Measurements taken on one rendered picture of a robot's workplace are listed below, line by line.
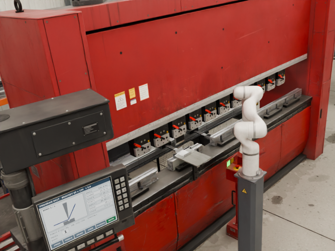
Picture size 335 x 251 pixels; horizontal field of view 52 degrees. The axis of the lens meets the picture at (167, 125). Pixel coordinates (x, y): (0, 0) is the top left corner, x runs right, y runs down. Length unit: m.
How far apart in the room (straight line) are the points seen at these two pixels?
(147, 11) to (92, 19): 0.43
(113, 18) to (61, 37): 0.50
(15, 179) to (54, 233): 0.30
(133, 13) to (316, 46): 2.62
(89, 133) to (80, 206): 0.36
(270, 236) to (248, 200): 0.99
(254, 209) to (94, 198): 1.45
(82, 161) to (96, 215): 0.46
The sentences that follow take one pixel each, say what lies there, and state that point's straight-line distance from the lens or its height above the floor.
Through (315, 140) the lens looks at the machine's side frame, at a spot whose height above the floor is 0.29.
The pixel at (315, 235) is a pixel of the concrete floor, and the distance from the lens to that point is 3.78.
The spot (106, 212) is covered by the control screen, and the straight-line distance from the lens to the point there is 1.79.
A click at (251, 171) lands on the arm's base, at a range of 2.63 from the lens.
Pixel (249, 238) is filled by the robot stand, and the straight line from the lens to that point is 2.98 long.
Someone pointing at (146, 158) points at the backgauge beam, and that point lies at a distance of 3.10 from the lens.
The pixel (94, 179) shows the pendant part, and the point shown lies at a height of 1.60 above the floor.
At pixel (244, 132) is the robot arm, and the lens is 2.48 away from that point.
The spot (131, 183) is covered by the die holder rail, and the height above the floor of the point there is 0.97.
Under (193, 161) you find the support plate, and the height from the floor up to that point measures 1.00.
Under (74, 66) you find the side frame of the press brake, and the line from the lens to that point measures 1.96.
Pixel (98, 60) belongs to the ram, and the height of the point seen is 1.97.
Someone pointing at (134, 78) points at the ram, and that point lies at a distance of 2.47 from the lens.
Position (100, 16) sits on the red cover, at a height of 2.23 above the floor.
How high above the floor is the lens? 2.46
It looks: 24 degrees down
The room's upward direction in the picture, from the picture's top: 6 degrees counter-clockwise
